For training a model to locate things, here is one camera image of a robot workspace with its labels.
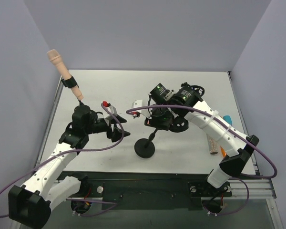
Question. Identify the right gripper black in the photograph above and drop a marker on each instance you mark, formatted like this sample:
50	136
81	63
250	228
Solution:
158	122

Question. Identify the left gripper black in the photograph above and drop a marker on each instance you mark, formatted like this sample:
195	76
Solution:
113	129

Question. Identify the black stand with orange microphone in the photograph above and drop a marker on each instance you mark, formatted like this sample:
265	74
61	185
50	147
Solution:
145	148

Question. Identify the black tripod shock mount stand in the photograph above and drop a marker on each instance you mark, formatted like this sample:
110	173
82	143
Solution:
200	90

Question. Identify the silver glitter microphone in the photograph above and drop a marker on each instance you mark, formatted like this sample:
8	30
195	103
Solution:
212	144

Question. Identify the cyan microphone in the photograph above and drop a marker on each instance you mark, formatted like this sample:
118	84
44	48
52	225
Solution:
228	119

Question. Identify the orange microphone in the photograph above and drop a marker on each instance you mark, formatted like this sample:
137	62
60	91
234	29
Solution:
223	152

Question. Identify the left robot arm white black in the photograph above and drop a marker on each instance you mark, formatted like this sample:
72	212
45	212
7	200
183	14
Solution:
32	203

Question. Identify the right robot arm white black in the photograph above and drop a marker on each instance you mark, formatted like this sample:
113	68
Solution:
175	110

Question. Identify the black stand with beige microphone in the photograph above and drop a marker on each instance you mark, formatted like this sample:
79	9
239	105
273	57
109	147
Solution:
73	86

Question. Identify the beige microphone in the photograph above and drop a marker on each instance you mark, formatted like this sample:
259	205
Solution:
56	59

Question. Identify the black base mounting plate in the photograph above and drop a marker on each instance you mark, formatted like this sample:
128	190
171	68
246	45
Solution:
144	191

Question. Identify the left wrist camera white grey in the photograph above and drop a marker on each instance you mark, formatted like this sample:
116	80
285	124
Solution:
109	113

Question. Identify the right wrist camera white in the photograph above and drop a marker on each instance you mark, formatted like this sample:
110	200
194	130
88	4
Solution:
138	107

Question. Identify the aluminium frame rail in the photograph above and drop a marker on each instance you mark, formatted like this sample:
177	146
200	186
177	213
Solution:
258	189

